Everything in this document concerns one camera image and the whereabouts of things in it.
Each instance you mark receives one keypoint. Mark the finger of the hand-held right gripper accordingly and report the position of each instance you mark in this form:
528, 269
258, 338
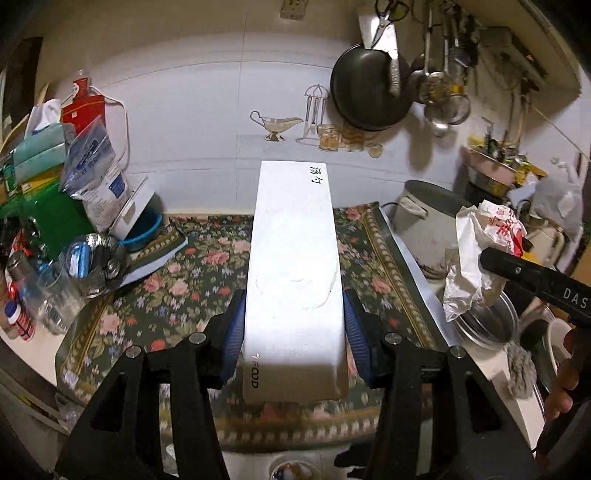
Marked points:
512, 267

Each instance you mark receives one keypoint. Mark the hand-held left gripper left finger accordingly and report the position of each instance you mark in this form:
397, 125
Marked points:
236, 327

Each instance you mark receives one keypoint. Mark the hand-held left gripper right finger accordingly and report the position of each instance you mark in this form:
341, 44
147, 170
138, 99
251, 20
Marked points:
354, 330

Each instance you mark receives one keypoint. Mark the white and red wrapper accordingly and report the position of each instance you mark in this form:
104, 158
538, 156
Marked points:
475, 249

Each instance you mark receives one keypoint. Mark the long white carton box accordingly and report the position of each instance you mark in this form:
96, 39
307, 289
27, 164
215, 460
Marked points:
293, 258

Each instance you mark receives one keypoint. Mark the person's right hand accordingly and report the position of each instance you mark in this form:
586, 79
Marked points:
561, 392

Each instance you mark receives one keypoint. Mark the cream jug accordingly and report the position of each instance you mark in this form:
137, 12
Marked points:
549, 242

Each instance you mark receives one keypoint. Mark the steel pot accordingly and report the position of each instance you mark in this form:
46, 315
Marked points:
494, 323

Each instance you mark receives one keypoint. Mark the floral tablecloth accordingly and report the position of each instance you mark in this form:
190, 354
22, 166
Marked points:
184, 295

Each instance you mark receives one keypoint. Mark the white plastic bag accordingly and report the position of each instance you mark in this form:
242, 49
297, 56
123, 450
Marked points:
558, 203

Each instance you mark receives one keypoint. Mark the white enamel pot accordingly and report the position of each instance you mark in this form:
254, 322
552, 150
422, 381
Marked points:
429, 221

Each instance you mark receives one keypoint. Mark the pink basin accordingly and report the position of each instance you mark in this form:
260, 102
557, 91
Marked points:
489, 173

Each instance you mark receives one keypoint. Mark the blue plastic basket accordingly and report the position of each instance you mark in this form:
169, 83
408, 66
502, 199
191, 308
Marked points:
147, 228

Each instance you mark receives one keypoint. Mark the aluminium foil container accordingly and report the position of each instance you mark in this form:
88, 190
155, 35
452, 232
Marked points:
99, 272

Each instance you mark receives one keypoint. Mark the clear drinking glass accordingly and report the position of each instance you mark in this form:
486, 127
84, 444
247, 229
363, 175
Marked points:
57, 300

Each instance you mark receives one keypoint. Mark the blue and white bag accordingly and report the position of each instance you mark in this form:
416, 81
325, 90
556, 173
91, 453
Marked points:
99, 180

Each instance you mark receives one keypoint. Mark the small red-labelled bottle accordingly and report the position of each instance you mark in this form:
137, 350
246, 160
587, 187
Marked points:
21, 318

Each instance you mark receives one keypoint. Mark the metal ladle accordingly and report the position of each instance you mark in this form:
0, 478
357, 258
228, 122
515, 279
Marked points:
427, 69

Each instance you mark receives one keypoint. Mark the green plastic container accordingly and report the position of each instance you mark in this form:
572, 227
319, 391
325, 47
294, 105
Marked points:
41, 217

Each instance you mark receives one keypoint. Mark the small metal can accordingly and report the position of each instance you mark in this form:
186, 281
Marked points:
17, 266

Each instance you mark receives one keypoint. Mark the black wok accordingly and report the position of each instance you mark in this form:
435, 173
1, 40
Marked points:
369, 90

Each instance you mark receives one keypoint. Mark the green tissue packs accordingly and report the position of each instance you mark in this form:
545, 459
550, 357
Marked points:
41, 147

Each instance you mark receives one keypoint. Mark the steel cleaver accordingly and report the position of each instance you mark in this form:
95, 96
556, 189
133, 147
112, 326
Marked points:
378, 37

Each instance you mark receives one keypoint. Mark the red hanging package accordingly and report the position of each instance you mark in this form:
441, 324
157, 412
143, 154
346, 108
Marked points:
83, 106

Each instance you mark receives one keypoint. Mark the grey wall-mounted box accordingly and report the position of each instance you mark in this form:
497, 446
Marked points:
517, 53

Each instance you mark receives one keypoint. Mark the wall power outlet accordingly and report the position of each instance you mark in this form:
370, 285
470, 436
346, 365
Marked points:
294, 8

